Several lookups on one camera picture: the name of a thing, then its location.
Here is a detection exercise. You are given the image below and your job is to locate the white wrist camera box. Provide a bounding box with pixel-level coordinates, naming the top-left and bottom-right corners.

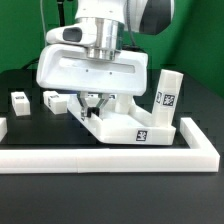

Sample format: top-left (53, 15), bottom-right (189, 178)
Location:
top-left (46, 26), bottom-right (96, 46)

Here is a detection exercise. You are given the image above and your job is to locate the white block at left edge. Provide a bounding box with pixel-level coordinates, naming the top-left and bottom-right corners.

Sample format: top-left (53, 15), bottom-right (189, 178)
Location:
top-left (0, 118), bottom-right (7, 142)

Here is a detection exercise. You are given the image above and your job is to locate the white L-shaped fence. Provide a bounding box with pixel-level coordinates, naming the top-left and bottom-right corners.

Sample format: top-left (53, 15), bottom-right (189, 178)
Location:
top-left (0, 118), bottom-right (220, 174)

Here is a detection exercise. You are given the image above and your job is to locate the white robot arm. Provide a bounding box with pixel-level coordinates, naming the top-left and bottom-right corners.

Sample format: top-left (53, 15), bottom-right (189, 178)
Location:
top-left (36, 0), bottom-right (174, 119)

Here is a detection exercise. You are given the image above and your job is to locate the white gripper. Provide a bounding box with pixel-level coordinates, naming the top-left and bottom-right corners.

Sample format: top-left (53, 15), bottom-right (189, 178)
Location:
top-left (36, 44), bottom-right (148, 120)

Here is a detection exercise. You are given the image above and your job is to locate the black cable bundle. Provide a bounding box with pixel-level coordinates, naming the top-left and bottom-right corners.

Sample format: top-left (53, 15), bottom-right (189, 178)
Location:
top-left (20, 56), bottom-right (43, 71)

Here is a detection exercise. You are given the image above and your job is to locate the black pole with clamp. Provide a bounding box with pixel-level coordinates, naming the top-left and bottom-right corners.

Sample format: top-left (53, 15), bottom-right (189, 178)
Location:
top-left (57, 0), bottom-right (65, 27)

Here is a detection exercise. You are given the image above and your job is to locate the white desk tabletop tray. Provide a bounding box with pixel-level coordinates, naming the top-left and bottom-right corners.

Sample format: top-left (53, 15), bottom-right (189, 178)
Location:
top-left (67, 93), bottom-right (176, 145)

